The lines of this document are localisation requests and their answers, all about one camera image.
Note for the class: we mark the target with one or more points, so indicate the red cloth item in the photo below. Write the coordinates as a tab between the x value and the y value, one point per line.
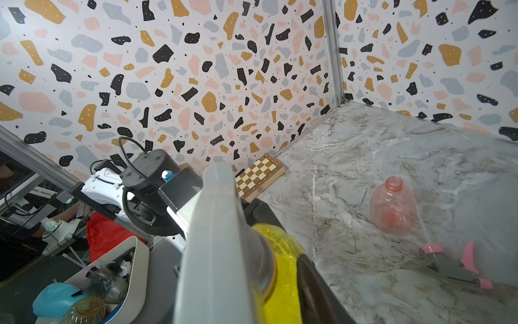
103	235

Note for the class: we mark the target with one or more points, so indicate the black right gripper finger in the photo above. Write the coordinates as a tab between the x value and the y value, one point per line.
318	303

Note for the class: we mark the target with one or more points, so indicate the white storage bin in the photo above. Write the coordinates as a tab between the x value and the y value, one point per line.
119	277

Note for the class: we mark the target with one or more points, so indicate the pink spray nozzle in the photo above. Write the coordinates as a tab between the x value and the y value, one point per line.
463	270

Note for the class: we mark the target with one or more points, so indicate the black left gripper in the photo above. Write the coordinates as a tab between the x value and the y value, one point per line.
259	212

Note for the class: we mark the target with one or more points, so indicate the yellow spray bottle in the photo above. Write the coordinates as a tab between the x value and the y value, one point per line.
282	301

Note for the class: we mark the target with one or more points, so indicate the aluminium corner post left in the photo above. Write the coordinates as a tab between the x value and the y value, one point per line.
332	39

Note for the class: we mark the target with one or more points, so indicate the wooden chessboard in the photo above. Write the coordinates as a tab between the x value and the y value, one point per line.
258	177

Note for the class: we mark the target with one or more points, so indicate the teal bottle in bin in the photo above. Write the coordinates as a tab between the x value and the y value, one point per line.
56	299

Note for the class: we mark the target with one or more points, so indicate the orange grey spray nozzle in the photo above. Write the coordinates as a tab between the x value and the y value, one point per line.
228	269

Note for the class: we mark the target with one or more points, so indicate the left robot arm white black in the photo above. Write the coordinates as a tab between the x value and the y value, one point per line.
157	196

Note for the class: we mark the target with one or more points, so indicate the pink spray bottle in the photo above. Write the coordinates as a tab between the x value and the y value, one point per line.
393	208

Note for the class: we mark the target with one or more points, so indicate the amber bottle in bin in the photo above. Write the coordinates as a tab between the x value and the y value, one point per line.
90	310

